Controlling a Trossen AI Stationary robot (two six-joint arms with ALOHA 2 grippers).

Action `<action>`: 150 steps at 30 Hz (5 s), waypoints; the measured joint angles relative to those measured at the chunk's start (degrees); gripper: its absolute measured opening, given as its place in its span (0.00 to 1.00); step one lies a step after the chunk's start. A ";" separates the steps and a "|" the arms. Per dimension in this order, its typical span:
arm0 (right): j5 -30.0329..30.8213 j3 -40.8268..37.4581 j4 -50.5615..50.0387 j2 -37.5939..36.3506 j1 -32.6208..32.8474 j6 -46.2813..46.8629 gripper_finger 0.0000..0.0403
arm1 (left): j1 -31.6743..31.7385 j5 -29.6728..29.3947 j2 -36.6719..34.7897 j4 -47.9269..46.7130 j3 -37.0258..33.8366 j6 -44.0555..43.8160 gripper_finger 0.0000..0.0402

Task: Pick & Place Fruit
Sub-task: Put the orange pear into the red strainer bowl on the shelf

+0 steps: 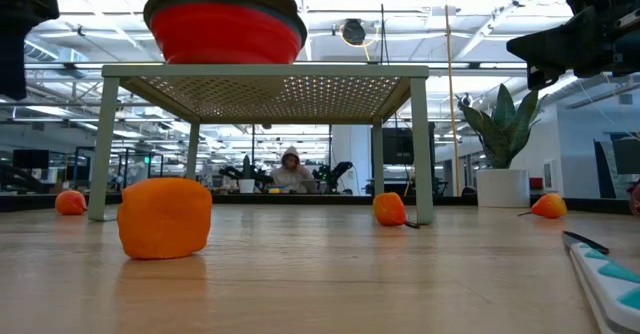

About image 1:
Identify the knife with white teal handle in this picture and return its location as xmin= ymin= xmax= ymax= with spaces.
xmin=561 ymin=230 xmax=640 ymax=334

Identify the small orange toy pepper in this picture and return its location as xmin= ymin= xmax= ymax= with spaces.
xmin=372 ymin=191 xmax=422 ymax=229
xmin=518 ymin=192 xmax=569 ymax=220
xmin=54 ymin=189 xmax=88 ymax=216

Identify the orange toy mandarin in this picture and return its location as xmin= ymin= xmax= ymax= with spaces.
xmin=117 ymin=176 xmax=214 ymax=261

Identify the green perforated metal riser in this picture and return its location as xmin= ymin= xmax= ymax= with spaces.
xmin=88 ymin=63 xmax=434 ymax=225

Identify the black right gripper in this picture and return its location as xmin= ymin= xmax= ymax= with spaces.
xmin=505 ymin=3 xmax=640 ymax=91

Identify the person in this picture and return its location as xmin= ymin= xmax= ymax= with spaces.
xmin=269 ymin=146 xmax=316 ymax=194

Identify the snake plant in white pot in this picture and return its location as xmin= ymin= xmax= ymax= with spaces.
xmin=456 ymin=82 xmax=546 ymax=209

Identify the black aluminium rig frame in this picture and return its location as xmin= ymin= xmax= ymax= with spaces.
xmin=0 ymin=192 xmax=640 ymax=214

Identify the dark background monitor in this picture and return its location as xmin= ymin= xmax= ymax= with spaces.
xmin=12 ymin=148 xmax=50 ymax=171
xmin=382 ymin=124 xmax=436 ymax=165

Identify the dark red toy pomegranate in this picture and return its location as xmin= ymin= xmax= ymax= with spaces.
xmin=628 ymin=182 xmax=640 ymax=219

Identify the red collapsible bowl grey rim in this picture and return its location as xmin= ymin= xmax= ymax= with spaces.
xmin=143 ymin=0 xmax=309 ymax=66

